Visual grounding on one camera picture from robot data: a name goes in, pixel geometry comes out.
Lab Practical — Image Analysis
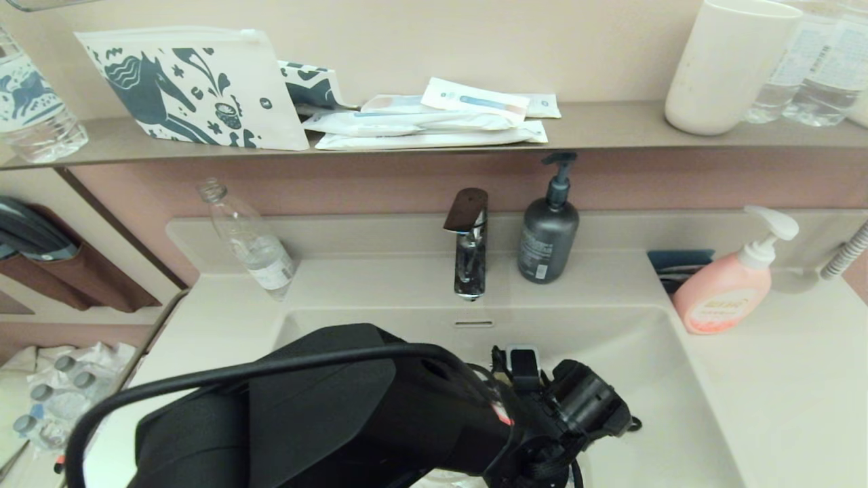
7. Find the chrome faucet with dark lever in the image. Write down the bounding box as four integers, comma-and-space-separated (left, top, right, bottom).
443, 188, 490, 300

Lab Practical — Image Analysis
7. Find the white sink basin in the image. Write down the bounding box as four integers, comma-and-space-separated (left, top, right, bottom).
271, 305, 747, 488

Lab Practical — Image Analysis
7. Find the dark grey pump bottle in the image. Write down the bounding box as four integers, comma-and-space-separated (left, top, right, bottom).
517, 152, 580, 285

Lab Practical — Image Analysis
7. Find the dark blue box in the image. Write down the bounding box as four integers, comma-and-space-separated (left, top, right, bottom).
646, 250, 715, 296

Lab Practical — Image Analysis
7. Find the pink soap pump bottle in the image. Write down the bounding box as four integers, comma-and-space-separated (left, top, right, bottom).
671, 206, 800, 336

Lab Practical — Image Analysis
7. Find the long white sealed packet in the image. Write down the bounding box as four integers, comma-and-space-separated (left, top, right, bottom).
315, 121, 549, 150
302, 110, 516, 137

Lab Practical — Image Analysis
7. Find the small white square packet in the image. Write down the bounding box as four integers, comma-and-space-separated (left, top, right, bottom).
521, 93, 562, 120

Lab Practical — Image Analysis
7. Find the white packet with blue toothbrush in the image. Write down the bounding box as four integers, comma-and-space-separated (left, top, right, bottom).
421, 77, 531, 127

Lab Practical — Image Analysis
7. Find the empty clear plastic bottle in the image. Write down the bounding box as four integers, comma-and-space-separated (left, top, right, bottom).
197, 178, 298, 301

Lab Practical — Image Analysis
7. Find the white packet with orange print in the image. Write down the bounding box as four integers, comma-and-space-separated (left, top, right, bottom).
361, 94, 435, 114

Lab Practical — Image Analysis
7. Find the small white blue printed pouch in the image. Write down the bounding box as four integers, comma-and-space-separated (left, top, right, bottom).
278, 60, 360, 111

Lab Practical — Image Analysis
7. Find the tall white cup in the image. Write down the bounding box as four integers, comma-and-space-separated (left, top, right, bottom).
665, 0, 804, 136

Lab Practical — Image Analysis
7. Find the clear water bottle white label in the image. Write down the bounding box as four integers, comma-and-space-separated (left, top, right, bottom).
783, 0, 868, 128
743, 0, 827, 125

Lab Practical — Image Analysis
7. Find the white pouch with horse print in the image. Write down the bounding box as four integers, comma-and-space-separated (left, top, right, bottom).
74, 27, 310, 151

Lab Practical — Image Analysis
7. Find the brown hanging holder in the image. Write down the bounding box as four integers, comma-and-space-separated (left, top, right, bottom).
0, 203, 162, 314

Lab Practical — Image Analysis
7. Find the plastic wrapped water bottle pack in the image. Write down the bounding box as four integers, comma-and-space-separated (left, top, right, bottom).
12, 341, 138, 456

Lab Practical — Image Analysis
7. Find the dark grey hair dryer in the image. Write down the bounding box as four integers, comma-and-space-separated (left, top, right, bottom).
0, 196, 82, 263

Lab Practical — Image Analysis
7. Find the water bottle with horse label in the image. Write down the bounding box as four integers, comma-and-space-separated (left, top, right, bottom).
0, 24, 90, 164

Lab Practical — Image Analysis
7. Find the brown wall shelf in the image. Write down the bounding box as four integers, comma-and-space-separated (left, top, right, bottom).
0, 102, 868, 171

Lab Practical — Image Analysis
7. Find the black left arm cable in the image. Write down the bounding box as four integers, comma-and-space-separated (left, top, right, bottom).
66, 342, 584, 488

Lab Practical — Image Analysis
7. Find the white corrugated hose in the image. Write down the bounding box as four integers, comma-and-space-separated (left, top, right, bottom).
818, 218, 868, 282

